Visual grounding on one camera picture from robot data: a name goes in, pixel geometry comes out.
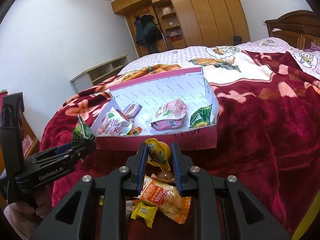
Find rainbow edged clear snack bag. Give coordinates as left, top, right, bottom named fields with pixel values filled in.
left=125, top=199, right=138, bottom=220

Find pink jelly pouch large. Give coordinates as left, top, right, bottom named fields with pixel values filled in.
left=98, top=107, right=133, bottom=137

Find yellow small candy packet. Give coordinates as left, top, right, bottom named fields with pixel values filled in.
left=131, top=200, right=158, bottom=228

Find orange rice cracker bag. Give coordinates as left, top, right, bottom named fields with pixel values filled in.
left=137, top=176, right=191, bottom=224

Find purple candy tin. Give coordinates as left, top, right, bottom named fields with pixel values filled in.
left=121, top=103, right=141, bottom=119

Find yellow jelly cup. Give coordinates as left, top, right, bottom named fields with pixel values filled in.
left=144, top=138, right=172, bottom=172

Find green pea snack packet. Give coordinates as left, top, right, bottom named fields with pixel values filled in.
left=189, top=105, right=212, bottom=128

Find pink jelly pouch small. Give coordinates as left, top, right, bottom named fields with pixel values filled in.
left=150, top=98, right=187, bottom=131

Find person's left hand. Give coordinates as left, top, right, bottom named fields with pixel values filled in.
left=4, top=186, right=53, bottom=239

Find brown round jelly cup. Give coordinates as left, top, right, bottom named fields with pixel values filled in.
left=156, top=171, right=175, bottom=184

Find red floral blanket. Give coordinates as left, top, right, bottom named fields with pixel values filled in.
left=40, top=51, right=319, bottom=239

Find low beige shelf unit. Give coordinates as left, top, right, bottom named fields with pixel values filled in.
left=70, top=55, right=129, bottom=92

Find pink cardboard box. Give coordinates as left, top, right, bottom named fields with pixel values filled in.
left=91, top=67, right=219, bottom=151

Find dark hanging jacket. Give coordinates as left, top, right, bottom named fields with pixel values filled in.
left=134, top=14, right=162, bottom=54

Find red box on shelf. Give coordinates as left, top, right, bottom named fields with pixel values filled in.
left=169, top=31, right=182, bottom=42

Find black bag by wardrobe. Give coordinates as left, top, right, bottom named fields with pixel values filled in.
left=233, top=35, right=242, bottom=46

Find wooden wardrobe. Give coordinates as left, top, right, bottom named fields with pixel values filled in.
left=111, top=0, right=250, bottom=52

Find wooden headboard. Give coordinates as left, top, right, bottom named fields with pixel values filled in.
left=265, top=10, right=319, bottom=49

